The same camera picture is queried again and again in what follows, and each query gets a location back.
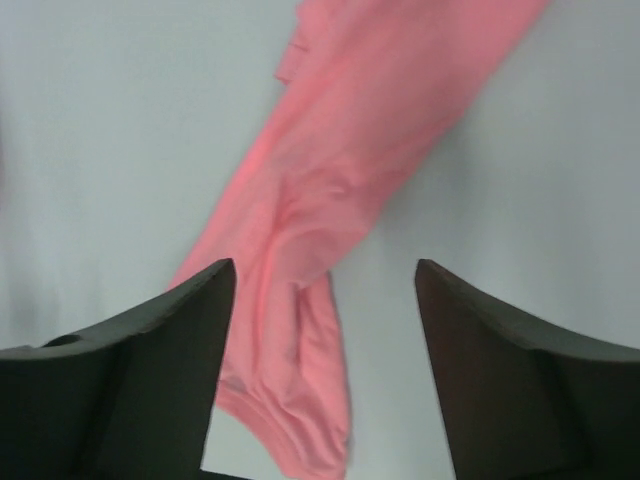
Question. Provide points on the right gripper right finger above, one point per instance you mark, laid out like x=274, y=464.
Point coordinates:
x=522, y=398

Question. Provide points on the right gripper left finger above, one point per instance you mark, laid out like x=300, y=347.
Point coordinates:
x=127, y=398

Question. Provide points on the pink t shirt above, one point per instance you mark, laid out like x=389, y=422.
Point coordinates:
x=370, y=87

